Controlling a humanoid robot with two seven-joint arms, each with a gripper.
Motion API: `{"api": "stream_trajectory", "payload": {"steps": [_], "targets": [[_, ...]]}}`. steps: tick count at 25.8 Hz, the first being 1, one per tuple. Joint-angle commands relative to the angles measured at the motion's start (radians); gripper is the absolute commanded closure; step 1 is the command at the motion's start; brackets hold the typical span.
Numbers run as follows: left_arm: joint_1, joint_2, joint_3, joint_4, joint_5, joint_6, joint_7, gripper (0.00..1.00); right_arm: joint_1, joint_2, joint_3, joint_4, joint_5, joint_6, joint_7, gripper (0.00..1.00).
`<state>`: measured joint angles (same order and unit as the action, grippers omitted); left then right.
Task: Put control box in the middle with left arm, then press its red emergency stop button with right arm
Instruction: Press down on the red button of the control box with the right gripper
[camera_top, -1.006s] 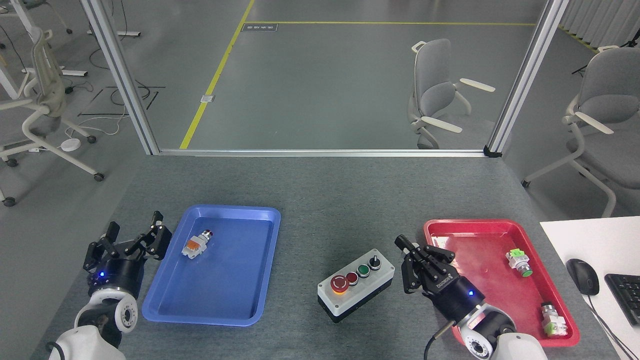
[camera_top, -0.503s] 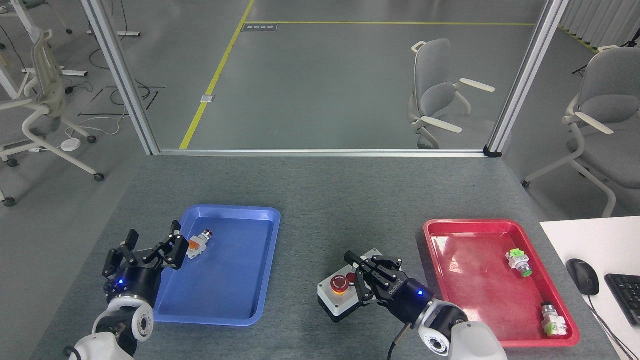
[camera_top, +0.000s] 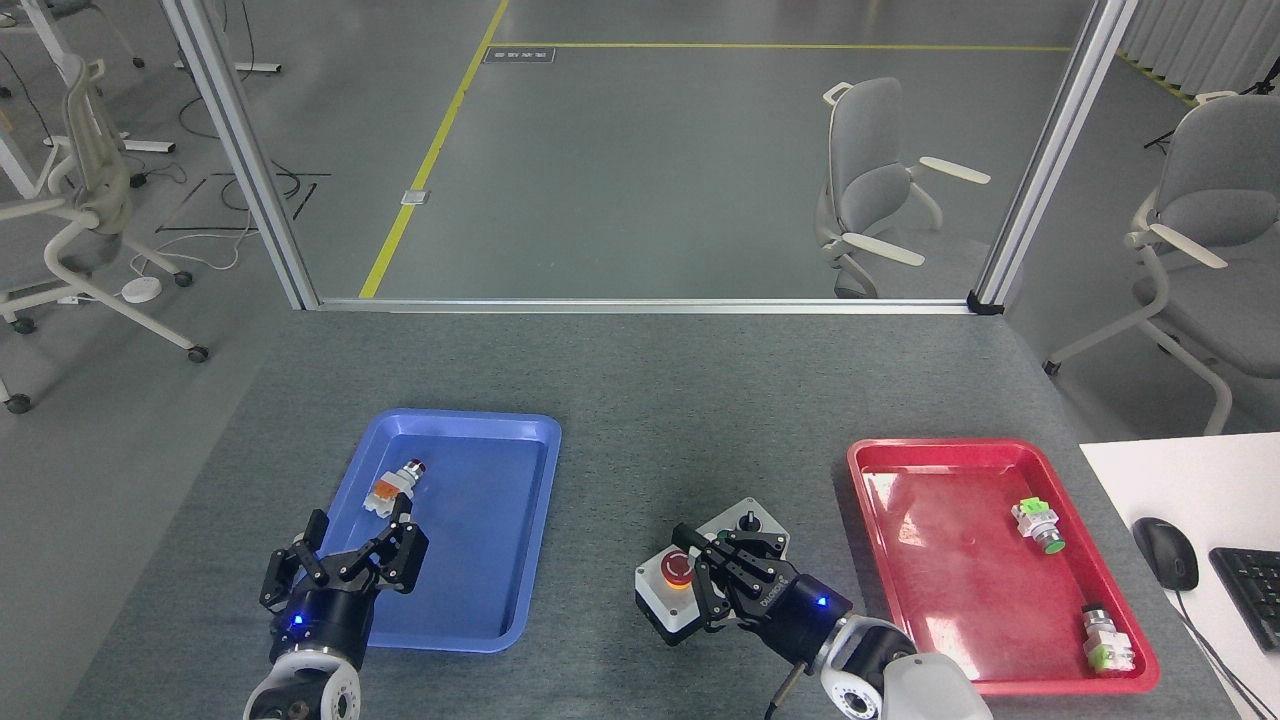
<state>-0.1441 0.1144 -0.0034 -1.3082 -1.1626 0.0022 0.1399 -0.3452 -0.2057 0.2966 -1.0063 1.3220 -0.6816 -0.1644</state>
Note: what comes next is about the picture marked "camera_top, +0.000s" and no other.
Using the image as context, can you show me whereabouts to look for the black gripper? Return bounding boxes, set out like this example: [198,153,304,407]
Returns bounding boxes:
[671,521,855,667]
[258,492,431,663]

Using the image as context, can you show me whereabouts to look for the grey control box with buttons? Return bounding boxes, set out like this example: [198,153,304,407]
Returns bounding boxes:
[634,497,791,647]

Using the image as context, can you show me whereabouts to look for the red push button orange block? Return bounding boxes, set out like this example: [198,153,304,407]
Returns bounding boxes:
[363,460,429,519]

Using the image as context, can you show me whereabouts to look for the blue plastic tray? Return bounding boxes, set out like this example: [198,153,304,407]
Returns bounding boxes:
[284,408,563,655]

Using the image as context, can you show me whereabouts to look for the red plastic tray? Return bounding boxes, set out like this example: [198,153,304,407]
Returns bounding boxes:
[847,437,1161,697]

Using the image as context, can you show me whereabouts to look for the black computer mouse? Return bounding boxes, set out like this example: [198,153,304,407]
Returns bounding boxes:
[1132,516,1200,592]

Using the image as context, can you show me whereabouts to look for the grey office chair white arms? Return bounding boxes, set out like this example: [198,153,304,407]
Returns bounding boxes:
[1042,90,1280,437]
[814,77,993,300]

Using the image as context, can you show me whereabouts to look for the white mesh office chair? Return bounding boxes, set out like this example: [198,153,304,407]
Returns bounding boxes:
[0,55,211,415]

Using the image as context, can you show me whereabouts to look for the white desk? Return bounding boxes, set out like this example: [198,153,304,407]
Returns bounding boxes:
[1078,432,1280,720]

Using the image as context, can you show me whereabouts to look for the black keyboard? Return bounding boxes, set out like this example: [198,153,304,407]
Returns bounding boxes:
[1208,546,1280,653]

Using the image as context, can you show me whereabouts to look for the black tripod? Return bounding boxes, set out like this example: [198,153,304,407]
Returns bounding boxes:
[1143,70,1280,151]

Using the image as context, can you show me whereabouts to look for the white curtain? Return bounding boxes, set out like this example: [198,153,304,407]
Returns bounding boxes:
[1118,0,1280,99]

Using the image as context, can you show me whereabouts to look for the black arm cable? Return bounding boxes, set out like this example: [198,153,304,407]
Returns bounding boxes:
[763,660,807,720]

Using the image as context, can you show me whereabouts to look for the silver aluminium rail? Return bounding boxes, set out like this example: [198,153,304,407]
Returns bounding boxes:
[315,297,976,317]

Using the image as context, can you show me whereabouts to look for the green push button switch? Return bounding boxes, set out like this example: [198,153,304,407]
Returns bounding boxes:
[1011,496,1068,556]
[1082,607,1138,674]

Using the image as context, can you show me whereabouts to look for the white floor cable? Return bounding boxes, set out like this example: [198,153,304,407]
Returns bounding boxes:
[130,228,259,283]

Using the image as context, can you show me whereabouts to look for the black floor cable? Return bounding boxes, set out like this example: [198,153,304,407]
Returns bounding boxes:
[178,90,306,213]

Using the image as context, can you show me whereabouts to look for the silver aluminium post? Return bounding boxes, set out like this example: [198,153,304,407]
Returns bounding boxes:
[160,0,321,311]
[972,0,1141,311]

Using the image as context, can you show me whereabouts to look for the white desk frame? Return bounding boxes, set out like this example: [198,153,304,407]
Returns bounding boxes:
[0,0,283,201]

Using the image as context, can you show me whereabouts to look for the black mouse cable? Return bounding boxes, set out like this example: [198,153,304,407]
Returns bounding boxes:
[1170,588,1276,720]

